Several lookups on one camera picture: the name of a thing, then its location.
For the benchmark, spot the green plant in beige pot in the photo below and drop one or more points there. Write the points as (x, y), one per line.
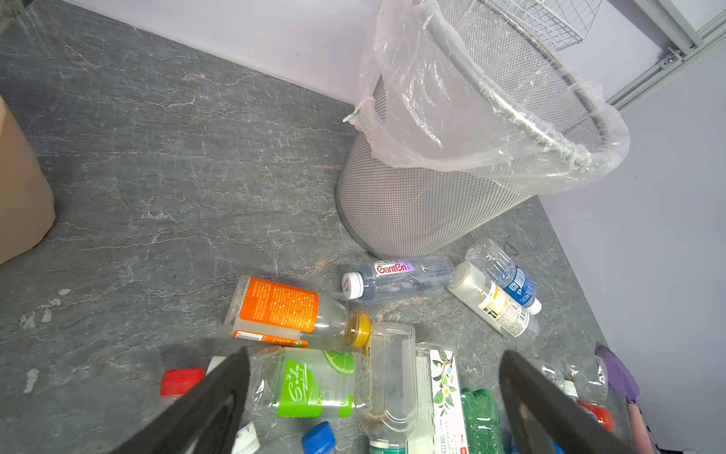
(27, 201)

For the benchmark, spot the clear plastic bin liner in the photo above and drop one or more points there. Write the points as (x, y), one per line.
(466, 86)

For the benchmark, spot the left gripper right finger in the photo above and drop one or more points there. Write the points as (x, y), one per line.
(541, 416)

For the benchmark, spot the clear bottle blue label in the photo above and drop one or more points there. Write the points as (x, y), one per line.
(488, 257)

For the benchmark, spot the Pepsi bottle blue cap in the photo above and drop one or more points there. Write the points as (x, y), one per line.
(321, 439)

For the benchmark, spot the white wire wall rack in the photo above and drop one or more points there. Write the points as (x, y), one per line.
(560, 24)

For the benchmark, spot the red cap clear bottle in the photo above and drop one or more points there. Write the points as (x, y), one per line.
(175, 384)

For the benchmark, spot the green soda bottle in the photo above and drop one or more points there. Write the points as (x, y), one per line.
(482, 422)

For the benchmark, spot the purple pink toy shovel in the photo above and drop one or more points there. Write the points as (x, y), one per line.
(621, 379)

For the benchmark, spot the orange label bottle yellow cap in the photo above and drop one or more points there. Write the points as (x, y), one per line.
(266, 311)

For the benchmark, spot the grey mesh waste bin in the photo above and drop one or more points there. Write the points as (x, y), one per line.
(393, 212)

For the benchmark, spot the lime green label bottle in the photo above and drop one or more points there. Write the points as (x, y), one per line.
(287, 382)

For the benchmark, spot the white floral label bottle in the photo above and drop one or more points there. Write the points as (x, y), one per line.
(440, 426)

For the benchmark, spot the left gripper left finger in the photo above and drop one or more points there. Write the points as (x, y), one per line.
(207, 419)

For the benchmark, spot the small clear white cap bottle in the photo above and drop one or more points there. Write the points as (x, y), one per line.
(390, 413)

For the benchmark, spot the Ganten clear water bottle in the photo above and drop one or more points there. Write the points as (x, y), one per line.
(385, 281)

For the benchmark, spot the frosted bottle yellow label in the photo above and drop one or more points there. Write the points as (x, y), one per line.
(493, 305)

